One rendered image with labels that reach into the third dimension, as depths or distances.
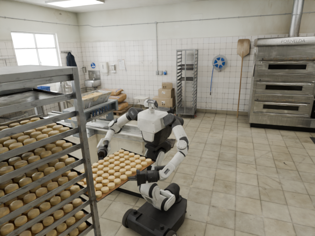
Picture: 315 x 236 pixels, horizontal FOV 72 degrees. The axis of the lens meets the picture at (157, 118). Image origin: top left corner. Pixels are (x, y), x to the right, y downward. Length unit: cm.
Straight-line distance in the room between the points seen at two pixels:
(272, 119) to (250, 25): 240
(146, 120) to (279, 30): 498
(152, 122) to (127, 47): 537
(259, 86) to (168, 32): 293
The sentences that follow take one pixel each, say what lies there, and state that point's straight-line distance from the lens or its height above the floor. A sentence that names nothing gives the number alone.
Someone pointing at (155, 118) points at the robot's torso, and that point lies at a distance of 186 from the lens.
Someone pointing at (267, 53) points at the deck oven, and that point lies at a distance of 531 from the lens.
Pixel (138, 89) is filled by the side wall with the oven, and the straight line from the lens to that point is 707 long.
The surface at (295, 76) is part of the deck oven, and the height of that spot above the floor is 123.
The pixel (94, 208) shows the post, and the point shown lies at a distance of 141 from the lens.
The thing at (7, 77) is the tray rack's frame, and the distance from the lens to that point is 98.
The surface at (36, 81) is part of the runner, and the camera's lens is 106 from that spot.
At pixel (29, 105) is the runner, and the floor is 168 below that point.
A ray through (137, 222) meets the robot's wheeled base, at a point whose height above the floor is 19.
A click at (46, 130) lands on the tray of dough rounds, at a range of 123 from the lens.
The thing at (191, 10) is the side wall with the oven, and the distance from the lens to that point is 647.
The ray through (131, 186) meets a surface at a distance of 299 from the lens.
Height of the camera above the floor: 190
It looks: 18 degrees down
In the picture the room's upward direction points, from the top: 2 degrees counter-clockwise
